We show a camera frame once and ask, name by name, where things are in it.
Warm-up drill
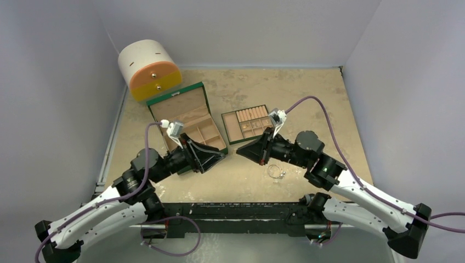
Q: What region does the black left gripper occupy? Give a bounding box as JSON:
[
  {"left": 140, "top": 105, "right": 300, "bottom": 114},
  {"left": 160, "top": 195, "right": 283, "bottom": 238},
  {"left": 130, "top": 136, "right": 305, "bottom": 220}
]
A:
[{"left": 151, "top": 133, "right": 225, "bottom": 183}]

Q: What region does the green jewelry tray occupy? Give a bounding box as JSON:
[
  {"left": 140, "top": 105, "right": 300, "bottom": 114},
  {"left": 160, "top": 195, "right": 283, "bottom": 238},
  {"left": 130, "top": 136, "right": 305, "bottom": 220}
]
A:
[{"left": 222, "top": 105, "right": 272, "bottom": 145}]

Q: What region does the silver chain bracelet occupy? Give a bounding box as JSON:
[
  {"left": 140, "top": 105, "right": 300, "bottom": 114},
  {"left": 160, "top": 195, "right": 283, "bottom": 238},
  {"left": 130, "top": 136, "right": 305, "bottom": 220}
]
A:
[{"left": 266, "top": 164, "right": 286, "bottom": 180}]

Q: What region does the green jewelry box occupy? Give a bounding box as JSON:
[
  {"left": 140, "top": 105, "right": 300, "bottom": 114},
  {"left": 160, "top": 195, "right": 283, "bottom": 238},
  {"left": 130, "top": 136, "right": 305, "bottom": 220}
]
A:
[{"left": 147, "top": 82, "right": 228, "bottom": 156}]

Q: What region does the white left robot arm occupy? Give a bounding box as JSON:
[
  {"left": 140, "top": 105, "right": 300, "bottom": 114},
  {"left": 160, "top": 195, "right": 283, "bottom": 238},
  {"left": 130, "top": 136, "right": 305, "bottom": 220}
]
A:
[{"left": 35, "top": 133, "right": 225, "bottom": 262}]

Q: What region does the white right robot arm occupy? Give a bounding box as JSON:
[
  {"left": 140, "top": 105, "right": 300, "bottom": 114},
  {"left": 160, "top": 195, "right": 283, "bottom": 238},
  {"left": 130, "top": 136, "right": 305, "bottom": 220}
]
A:
[{"left": 236, "top": 128, "right": 432, "bottom": 259}]

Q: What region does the white cylindrical drawer cabinet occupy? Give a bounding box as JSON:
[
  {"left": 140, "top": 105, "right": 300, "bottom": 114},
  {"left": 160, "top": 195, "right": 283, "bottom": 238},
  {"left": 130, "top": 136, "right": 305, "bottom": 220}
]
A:
[{"left": 118, "top": 39, "right": 182, "bottom": 102}]

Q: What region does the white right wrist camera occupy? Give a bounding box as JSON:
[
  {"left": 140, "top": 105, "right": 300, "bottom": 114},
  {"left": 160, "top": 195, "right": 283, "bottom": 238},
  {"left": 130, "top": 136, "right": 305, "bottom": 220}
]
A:
[{"left": 268, "top": 108, "right": 287, "bottom": 137}]

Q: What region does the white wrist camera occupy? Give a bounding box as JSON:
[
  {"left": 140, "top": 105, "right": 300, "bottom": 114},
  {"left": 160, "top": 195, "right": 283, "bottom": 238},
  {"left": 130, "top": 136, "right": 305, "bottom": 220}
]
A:
[
  {"left": 268, "top": 108, "right": 287, "bottom": 137},
  {"left": 160, "top": 119, "right": 184, "bottom": 147}
]

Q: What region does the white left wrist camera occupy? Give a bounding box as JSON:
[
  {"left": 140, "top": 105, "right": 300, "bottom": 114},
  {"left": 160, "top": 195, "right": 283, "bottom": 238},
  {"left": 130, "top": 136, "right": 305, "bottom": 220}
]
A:
[{"left": 160, "top": 119, "right": 184, "bottom": 147}]

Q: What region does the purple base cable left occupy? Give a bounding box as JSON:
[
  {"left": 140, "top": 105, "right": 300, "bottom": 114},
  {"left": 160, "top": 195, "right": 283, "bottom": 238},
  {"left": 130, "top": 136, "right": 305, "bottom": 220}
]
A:
[{"left": 140, "top": 215, "right": 202, "bottom": 258}]

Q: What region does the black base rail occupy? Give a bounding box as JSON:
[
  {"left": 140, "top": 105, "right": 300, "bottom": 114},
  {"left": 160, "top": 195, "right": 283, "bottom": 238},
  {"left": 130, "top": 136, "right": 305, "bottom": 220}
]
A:
[{"left": 147, "top": 202, "right": 339, "bottom": 241}]

